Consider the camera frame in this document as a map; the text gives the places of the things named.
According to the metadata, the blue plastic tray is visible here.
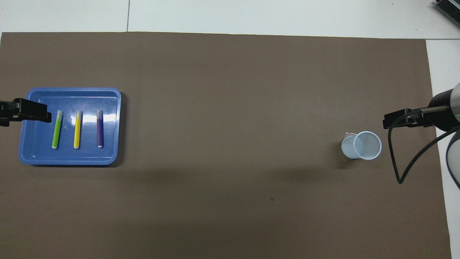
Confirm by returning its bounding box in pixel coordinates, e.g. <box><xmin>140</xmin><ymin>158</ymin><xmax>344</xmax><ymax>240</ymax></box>
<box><xmin>18</xmin><ymin>87</ymin><xmax>122</xmax><ymax>166</ymax></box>

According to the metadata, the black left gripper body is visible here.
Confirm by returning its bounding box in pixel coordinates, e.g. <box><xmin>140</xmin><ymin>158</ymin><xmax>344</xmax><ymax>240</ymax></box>
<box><xmin>0</xmin><ymin>98</ymin><xmax>22</xmax><ymax>127</ymax></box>

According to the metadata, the dark grey ribbed device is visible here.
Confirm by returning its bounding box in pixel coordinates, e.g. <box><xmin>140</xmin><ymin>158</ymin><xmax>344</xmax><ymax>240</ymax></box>
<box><xmin>433</xmin><ymin>0</ymin><xmax>460</xmax><ymax>24</ymax></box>

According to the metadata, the green pen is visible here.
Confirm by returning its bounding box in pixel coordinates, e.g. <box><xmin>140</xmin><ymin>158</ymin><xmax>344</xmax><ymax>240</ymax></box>
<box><xmin>51</xmin><ymin>110</ymin><xmax>64</xmax><ymax>149</ymax></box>

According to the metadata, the translucent plastic cup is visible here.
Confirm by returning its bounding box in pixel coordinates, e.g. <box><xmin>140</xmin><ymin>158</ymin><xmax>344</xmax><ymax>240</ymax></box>
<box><xmin>341</xmin><ymin>131</ymin><xmax>382</xmax><ymax>160</ymax></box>

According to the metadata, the yellow pen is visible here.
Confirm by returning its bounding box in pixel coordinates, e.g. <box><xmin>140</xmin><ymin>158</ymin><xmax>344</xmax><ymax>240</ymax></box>
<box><xmin>74</xmin><ymin>110</ymin><xmax>82</xmax><ymax>149</ymax></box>

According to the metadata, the brown table mat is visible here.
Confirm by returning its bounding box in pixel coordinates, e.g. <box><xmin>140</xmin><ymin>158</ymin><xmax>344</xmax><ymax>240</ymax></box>
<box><xmin>0</xmin><ymin>32</ymin><xmax>452</xmax><ymax>259</ymax></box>

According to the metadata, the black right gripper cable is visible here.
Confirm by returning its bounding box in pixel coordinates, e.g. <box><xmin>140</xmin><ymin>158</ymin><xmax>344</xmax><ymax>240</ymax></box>
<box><xmin>387</xmin><ymin>106</ymin><xmax>460</xmax><ymax>184</ymax></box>

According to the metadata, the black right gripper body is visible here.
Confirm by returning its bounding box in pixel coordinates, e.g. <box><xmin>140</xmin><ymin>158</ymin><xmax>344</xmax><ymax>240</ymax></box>
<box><xmin>411</xmin><ymin>89</ymin><xmax>460</xmax><ymax>132</ymax></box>

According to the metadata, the purple pen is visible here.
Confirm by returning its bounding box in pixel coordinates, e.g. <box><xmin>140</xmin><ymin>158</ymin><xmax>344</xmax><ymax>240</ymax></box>
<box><xmin>96</xmin><ymin>110</ymin><xmax>104</xmax><ymax>149</ymax></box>

